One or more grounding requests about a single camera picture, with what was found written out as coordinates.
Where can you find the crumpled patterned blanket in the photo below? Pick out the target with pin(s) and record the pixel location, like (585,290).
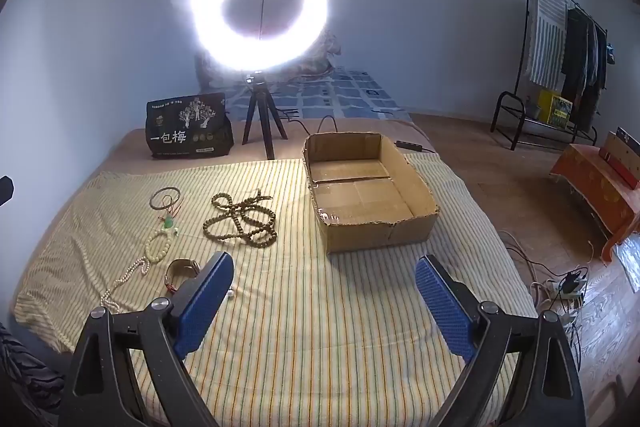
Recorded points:
(327,52)

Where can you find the striped hanging towel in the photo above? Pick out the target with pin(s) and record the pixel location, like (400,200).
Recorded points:
(545,32)

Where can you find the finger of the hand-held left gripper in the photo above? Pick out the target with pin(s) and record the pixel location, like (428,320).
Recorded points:
(5,189)

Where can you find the yellow box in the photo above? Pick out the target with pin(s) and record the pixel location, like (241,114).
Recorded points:
(556,107)

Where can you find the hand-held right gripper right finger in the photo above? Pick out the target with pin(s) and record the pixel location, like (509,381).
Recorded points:
(445,307)

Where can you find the dark hanging clothes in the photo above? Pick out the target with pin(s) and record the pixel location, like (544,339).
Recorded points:
(582,57)

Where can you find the blue checked bed sheet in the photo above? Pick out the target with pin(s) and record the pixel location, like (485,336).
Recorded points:
(330,99)

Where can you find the yellow striped cloth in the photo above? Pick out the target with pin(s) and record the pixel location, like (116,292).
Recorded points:
(310,317)

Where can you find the brown wooden bangle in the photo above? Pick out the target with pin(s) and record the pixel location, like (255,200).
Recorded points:
(172,269)

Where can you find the black printed bag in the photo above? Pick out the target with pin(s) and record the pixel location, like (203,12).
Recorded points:
(190,127)

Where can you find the white power strip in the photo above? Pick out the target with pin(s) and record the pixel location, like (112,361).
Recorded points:
(570,289)

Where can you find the black tripod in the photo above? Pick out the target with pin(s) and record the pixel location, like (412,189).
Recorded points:
(260,107)

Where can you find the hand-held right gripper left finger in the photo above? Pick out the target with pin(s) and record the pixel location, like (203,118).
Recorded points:
(205,302)

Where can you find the black clothes rack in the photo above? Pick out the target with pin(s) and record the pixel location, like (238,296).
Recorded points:
(507,112)

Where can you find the cardboard box with red edge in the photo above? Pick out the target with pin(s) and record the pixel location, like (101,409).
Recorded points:
(620,157)

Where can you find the dark striped cloth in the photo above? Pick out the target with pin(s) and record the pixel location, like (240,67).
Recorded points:
(25,377)

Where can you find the orange wooden bench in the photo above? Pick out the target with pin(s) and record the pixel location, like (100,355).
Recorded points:
(595,187)

